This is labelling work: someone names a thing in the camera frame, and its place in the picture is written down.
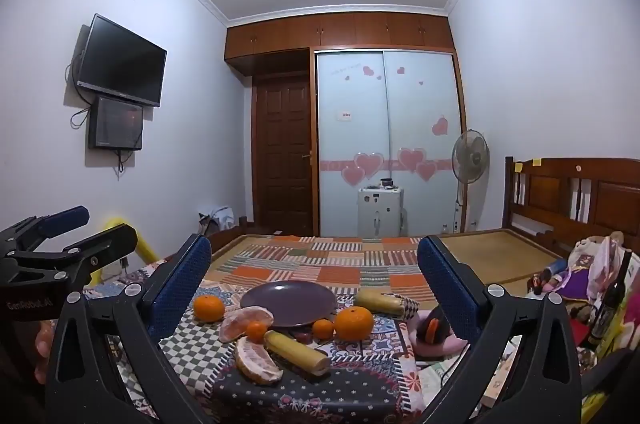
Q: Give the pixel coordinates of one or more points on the white plastic bag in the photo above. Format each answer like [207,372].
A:
[600,259]

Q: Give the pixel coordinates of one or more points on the colourful printed blanket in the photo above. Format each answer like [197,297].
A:
[320,399]

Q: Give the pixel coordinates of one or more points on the white box appliance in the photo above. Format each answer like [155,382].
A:
[380,214]

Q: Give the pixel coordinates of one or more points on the large orange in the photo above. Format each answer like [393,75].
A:
[208,308]
[354,323]

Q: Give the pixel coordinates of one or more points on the peeled pomelo segment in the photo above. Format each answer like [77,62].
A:
[240,323]
[255,361]

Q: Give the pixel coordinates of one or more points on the striped patchwork blanket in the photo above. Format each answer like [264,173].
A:
[320,256]

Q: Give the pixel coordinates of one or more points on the small tangerine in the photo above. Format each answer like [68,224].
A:
[323,329]
[256,331]

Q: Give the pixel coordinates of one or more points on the dark wine bottle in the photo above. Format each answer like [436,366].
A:
[607,309]

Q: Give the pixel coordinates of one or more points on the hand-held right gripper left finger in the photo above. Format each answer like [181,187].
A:
[187,276]

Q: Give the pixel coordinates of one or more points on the standing electric fan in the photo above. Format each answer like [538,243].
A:
[470,154]

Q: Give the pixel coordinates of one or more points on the purple plate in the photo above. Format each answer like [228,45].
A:
[287,301]

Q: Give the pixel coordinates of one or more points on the small black wall monitor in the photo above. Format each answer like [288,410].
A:
[116,123]

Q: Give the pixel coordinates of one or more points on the pile of clothes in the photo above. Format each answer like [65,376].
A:
[217,219]

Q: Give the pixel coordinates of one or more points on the plush doll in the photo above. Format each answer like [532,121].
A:
[567,276]

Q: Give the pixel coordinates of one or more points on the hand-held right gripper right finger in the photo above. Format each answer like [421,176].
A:
[442,279]

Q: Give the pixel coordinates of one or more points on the pink heart stickers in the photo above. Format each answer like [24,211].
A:
[369,163]

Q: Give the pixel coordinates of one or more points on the yellow foam tube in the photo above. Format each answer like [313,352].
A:
[145,249]

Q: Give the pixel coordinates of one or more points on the yellow sugarcane piece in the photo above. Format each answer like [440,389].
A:
[295,351]
[380,301]

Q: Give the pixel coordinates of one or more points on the brown wooden door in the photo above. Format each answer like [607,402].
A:
[285,149]

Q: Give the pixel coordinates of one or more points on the black wall television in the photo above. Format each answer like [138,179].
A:
[122,59]

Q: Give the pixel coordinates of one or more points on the wooden wardrobe with sliding doors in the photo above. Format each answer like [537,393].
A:
[350,34]

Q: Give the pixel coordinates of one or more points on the person's left hand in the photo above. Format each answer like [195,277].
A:
[43,349]

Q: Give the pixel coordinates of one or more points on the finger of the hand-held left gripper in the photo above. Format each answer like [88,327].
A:
[107,244]
[67,219]

